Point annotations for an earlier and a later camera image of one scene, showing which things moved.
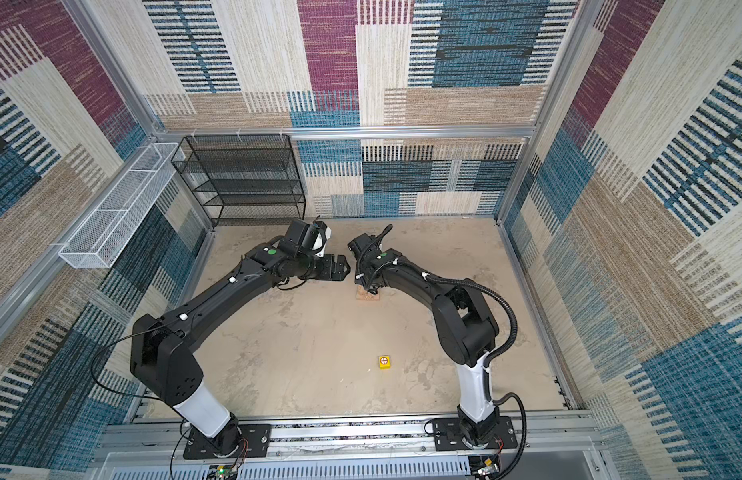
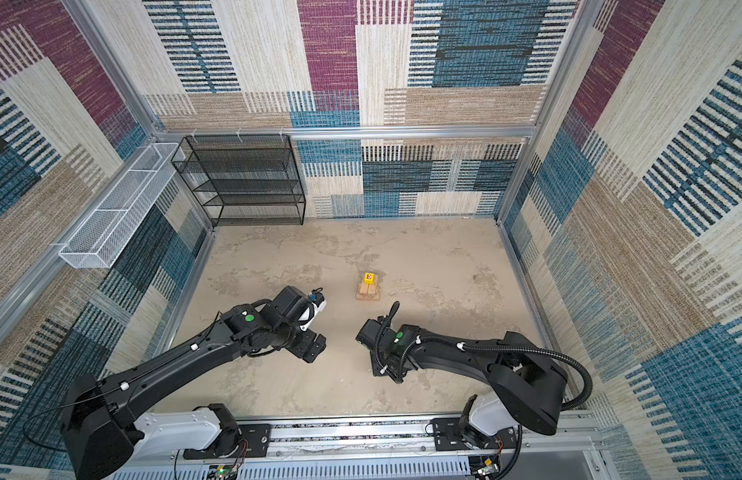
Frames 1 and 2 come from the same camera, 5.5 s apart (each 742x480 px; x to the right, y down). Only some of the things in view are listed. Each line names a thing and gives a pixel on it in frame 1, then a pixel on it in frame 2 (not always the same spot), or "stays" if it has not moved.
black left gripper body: x=323 y=268 → x=303 y=342
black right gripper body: x=361 y=278 → x=381 y=367
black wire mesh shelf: x=243 y=179 stays
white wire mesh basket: x=99 y=242 stays
